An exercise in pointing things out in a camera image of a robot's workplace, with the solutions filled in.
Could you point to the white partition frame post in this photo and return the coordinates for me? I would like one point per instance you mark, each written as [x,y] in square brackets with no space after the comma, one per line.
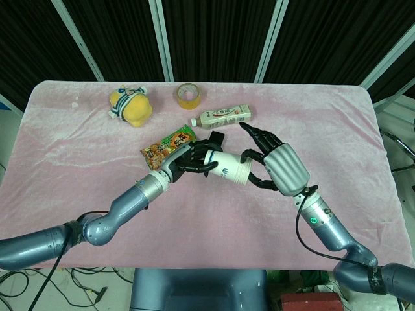
[79,42]
[270,40]
[386,58]
[162,39]

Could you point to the green plastic bag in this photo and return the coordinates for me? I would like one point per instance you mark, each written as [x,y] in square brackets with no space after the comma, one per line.
[319,282]

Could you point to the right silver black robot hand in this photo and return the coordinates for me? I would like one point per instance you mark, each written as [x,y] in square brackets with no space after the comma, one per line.
[285,168]

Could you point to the yellow plush toy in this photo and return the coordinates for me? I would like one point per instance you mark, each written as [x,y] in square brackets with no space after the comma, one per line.
[134,105]

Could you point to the black rectangular phone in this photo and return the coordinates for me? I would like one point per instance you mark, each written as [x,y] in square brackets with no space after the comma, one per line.
[218,137]

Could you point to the metal chair frame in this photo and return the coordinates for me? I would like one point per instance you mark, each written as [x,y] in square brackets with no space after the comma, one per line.
[397,139]

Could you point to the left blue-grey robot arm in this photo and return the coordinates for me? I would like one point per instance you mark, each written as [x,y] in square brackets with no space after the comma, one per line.
[129,204]

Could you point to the yellow clear tape roll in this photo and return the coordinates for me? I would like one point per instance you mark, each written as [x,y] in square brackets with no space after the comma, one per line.
[189,100]

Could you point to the red box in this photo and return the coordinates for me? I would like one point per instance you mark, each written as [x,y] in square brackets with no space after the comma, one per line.
[309,303]

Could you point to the green orange snack bag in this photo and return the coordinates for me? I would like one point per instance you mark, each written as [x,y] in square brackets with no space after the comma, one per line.
[165,145]

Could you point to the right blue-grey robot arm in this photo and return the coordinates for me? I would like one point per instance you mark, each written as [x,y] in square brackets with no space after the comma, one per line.
[330,226]

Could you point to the beige milk tea bottle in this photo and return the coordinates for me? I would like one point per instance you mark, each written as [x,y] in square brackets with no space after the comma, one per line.
[223,117]

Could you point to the pink velvet tablecloth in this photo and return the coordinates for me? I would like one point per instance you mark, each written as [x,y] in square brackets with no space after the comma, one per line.
[207,220]

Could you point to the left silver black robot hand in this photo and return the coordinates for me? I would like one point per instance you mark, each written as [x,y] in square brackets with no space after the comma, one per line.
[175,162]

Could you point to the blue-grey robot torso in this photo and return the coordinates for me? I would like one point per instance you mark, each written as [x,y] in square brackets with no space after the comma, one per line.
[199,291]

